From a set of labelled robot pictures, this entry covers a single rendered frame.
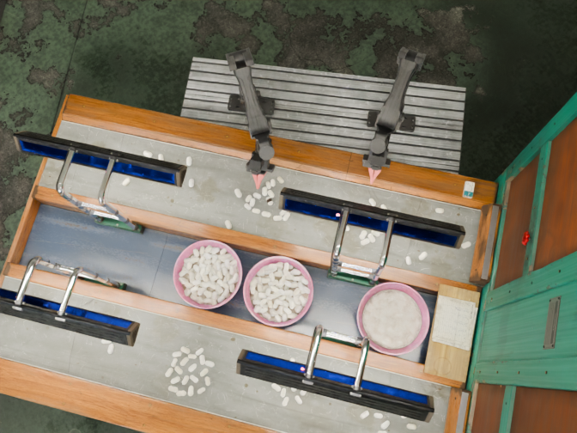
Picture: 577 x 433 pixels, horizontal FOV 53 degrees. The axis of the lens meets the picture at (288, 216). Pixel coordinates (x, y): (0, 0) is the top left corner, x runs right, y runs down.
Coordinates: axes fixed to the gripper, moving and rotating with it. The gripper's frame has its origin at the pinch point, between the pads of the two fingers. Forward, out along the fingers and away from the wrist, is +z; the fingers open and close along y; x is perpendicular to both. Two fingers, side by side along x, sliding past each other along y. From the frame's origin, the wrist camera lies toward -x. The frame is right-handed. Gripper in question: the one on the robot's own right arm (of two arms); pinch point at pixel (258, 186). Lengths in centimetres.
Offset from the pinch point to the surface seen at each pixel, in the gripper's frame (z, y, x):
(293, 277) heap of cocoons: 28.9, 20.7, -12.8
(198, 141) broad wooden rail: -8.6, -29.5, 13.7
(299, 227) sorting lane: 13.3, 18.4, -0.1
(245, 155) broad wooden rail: -6.8, -9.3, 13.7
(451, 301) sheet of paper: 24, 80, -13
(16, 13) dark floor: -26, -183, 124
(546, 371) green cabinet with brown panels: -4, 91, -85
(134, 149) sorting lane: -1, -56, 10
